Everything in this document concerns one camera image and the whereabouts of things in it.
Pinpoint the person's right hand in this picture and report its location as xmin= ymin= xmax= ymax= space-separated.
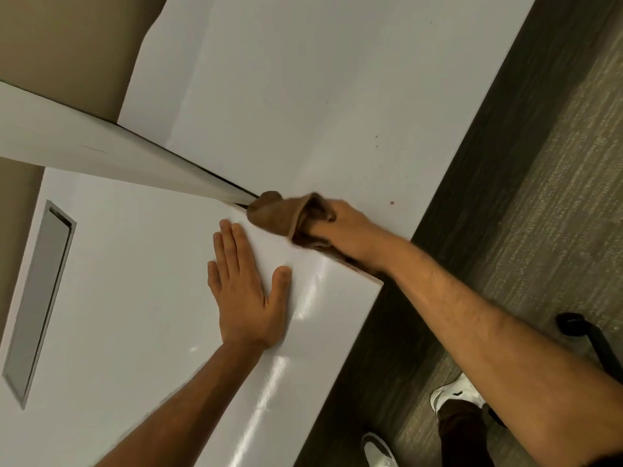
xmin=306 ymin=199 xmax=397 ymax=277

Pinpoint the person's left hand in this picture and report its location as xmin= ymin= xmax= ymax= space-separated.
xmin=207 ymin=219 xmax=293 ymax=353

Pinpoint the brown cleaning cloth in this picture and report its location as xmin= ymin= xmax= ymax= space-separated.
xmin=246 ymin=191 xmax=381 ymax=276

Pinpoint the person's left forearm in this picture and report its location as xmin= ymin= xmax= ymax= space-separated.
xmin=96 ymin=342 xmax=266 ymax=467

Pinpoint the person's right forearm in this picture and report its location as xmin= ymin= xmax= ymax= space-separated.
xmin=384 ymin=236 xmax=623 ymax=467

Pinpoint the white desk divider panel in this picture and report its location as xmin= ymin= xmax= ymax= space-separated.
xmin=0 ymin=81 xmax=258 ymax=206

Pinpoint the white sneaker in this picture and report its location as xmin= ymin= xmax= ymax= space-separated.
xmin=361 ymin=432 xmax=399 ymax=467
xmin=430 ymin=373 xmax=488 ymax=415

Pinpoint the person's dark trouser leg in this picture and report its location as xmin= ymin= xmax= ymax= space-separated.
xmin=436 ymin=399 xmax=496 ymax=467

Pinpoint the black office chair base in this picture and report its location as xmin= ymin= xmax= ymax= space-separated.
xmin=556 ymin=312 xmax=623 ymax=386

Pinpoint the grey desk cable tray cover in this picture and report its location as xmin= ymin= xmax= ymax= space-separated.
xmin=2 ymin=199 xmax=78 ymax=410

